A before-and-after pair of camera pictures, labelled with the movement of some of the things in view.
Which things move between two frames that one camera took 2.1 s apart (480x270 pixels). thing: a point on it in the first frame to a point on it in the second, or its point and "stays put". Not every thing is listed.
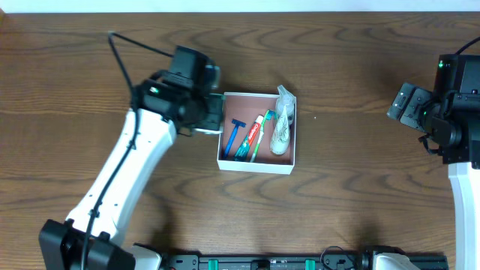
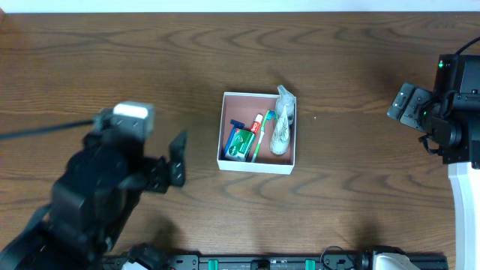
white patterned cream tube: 280,142 stays put
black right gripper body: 406,109 stays put
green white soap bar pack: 213,114 to 240,145
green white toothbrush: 271,115 stays put
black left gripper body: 214,113 to 161,174
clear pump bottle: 285,98 stays put
